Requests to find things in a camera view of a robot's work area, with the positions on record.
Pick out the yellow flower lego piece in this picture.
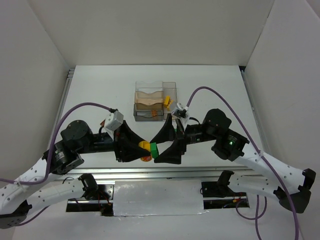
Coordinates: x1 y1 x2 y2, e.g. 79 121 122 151
138 140 153 162

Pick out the yellow lego brick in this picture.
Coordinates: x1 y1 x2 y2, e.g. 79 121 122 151
163 95 171 108
167 100 174 111

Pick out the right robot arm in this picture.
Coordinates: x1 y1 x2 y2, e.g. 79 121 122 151
151 108 316 214

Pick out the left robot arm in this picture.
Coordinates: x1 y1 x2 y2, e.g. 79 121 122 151
0 120 151 229

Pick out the orange lego in bin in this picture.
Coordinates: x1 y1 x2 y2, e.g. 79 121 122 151
151 110 158 117

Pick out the grey tinted plastic bin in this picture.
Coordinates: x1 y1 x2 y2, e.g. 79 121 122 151
133 105 164 122

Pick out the tall clear drawer bin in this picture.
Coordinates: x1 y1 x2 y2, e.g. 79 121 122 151
163 82 178 120

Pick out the clear plastic bin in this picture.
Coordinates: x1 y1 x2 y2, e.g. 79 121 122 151
135 81 164 94

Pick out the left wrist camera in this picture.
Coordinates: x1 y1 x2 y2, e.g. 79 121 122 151
103 111 124 131

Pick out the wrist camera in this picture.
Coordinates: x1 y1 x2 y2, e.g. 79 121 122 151
170 101 190 129
103 111 124 131

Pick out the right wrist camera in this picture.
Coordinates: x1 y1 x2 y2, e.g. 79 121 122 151
170 101 190 129

